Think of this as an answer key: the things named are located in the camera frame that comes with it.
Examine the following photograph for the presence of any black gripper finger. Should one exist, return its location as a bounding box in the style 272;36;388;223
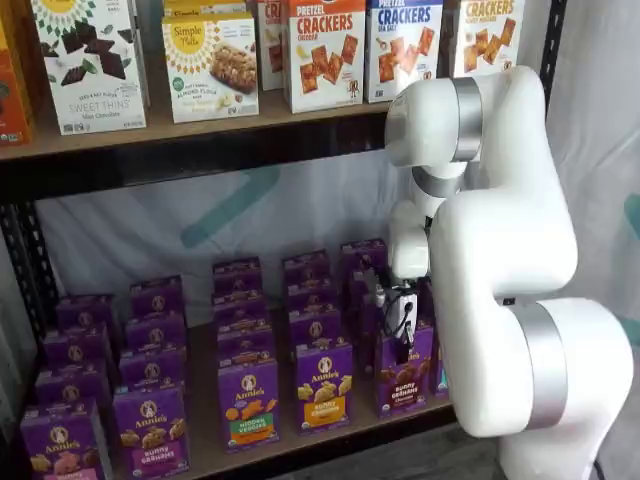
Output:
393;328;416;364
359;257;388;311

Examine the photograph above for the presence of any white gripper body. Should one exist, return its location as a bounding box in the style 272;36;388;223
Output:
383;292;421;338

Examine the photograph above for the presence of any purple Annie's box brown patch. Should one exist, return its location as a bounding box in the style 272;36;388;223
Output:
339;238;389;274
348;268;374;301
357;327;435;420

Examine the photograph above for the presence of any purple Annie's box teal patch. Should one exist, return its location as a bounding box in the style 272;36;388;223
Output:
432;339;451;400

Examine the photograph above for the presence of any purple Annie's box orange patch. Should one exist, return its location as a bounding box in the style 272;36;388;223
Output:
284;281;335;314
288;308;344;347
281;249;332;286
294;342;355;435

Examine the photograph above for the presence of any purple Annie's box green patch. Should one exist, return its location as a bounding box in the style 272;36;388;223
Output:
216;318;275;362
213;288;267;323
216;357;282;455
211;256;263;294

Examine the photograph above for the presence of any wooden shelf board with Annie's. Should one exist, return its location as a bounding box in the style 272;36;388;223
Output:
102;294;457;480

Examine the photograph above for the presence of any purple Annie's box violet patch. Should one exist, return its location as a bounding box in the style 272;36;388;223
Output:
111;382;190;475
124;311;189;354
129;274;185;316
118;348;187;390

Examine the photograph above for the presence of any wooden shelf board with crackers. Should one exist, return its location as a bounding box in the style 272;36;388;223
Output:
0;89;396;162

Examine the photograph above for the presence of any blue sea salt crackers box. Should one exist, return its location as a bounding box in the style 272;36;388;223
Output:
364;0;445;105

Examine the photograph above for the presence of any yellow honey mustard crackers box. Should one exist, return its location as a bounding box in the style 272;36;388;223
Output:
452;0;527;80

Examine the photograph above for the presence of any yellow Simple Mills bars box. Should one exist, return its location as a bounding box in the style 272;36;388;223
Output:
162;0;255;19
161;11;261;125

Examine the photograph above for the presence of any purple Annie's box pink patch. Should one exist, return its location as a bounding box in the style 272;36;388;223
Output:
54;293;120;332
19;399;110;480
42;324;110;369
34;361;110;407

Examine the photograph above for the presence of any white Sweet Thins box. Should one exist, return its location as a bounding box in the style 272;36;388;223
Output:
29;0;150;137

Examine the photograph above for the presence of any orange snack box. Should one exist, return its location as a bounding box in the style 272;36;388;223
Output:
0;0;35;147

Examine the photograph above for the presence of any teal tape strip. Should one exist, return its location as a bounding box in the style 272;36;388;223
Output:
621;192;640;347
179;164;281;249

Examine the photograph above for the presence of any translucent white backdrop sheet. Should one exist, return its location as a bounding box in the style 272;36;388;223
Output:
34;159;401;301

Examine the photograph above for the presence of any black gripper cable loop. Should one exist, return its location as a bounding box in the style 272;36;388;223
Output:
380;283;417;337

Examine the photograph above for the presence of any black metal rack frame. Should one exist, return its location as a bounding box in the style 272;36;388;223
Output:
0;0;569;480

